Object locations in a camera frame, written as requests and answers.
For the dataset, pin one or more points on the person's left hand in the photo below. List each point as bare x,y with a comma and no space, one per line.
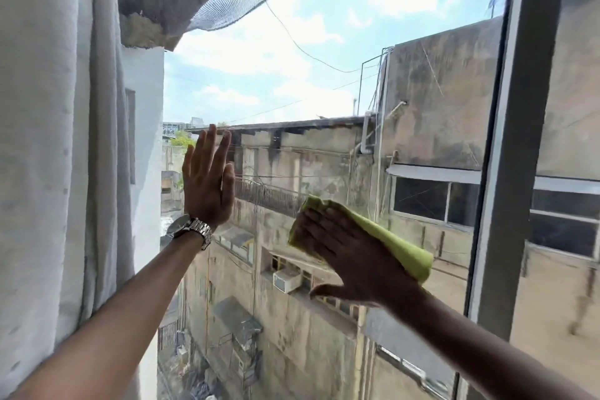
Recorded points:
206,188

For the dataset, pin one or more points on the silver metal wristwatch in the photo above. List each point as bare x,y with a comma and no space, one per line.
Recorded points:
190,228

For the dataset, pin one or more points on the person's right forearm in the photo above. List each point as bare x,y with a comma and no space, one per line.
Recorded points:
478,348

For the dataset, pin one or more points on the person's right hand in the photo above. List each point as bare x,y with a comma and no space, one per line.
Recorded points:
361,263

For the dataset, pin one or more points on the metal balcony railing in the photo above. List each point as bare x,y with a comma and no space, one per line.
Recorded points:
269,196

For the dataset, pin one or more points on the white drain pipe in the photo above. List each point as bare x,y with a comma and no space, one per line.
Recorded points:
367,132

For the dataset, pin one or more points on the weathered concrete building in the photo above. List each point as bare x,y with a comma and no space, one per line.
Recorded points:
304,343

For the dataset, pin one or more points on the grey window frame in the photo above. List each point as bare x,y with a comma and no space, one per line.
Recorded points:
511,156

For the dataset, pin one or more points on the white curtain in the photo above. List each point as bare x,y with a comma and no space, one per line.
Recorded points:
51,156

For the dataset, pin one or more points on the person's left forearm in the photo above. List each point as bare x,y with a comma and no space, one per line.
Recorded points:
117,320

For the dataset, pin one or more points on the person's left thumb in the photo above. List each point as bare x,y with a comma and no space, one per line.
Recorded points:
228,188

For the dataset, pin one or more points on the green cleaning cloth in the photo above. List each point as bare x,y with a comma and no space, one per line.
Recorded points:
403,249

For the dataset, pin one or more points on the white framed building window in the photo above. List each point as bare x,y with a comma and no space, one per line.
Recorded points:
436,200

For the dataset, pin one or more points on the white air conditioner unit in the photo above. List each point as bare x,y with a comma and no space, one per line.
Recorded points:
287,280

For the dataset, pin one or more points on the person's right thumb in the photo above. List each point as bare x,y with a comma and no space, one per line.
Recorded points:
330,291

